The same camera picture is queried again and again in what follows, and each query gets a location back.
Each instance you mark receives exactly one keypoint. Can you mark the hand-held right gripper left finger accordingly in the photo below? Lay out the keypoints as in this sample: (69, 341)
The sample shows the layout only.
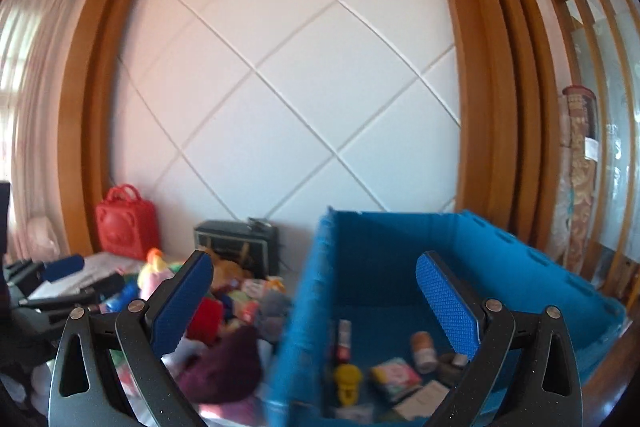
(185, 297)

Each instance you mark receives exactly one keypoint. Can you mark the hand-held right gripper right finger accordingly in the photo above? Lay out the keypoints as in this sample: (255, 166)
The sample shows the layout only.
(445, 302)

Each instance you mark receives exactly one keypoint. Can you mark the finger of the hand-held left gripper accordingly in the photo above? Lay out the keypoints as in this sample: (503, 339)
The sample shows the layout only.
(107, 285)
(65, 267)

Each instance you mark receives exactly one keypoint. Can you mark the blue plastic crate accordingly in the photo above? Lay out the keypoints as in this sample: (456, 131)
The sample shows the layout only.
(380, 257)

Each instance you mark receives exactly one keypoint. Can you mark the pink teal sanitary pad pack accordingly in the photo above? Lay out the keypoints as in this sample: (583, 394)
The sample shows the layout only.
(397, 377)

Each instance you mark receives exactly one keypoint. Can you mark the green white carton box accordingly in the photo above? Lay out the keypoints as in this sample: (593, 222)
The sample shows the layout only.
(425, 399)

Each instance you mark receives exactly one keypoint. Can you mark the yellow duck plush toy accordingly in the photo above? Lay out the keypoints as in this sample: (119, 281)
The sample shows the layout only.
(155, 274)

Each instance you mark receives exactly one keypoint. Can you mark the brown teddy bear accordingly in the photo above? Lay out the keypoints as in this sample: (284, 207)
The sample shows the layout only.
(230, 269)

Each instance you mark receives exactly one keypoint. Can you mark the small orange-capped bottle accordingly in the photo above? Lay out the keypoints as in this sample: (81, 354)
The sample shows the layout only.
(424, 351)

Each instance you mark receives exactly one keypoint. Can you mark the red plastic bag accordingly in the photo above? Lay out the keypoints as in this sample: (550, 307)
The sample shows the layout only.
(127, 227)

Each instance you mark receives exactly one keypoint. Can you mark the dark jar with white lid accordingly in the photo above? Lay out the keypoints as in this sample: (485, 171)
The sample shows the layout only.
(454, 367)

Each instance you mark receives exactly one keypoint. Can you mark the black metal box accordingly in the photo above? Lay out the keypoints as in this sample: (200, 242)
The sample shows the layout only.
(230, 242)

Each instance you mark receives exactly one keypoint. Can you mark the dark maroon plush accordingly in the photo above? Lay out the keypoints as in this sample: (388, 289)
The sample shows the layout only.
(225, 369)

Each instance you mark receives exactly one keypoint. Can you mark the grey plush toy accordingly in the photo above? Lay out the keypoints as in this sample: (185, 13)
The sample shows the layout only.
(274, 307)

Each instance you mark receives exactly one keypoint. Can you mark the red white tube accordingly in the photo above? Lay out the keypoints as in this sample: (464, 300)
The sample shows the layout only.
(343, 342)

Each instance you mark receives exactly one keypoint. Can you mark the yellow plastic toy clip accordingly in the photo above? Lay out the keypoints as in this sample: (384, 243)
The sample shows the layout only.
(347, 382)

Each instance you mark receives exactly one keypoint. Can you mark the sheer pink curtain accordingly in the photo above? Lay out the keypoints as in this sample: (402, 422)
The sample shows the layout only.
(35, 107)

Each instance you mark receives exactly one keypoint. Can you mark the rolled patterned carpet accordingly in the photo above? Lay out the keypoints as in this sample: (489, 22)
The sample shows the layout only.
(582, 182)

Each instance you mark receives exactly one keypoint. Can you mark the wooden glass partition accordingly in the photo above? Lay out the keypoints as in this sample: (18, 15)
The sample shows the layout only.
(610, 107)

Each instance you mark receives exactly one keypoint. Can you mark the wooden wall frame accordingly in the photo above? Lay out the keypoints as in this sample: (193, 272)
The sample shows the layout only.
(500, 82)

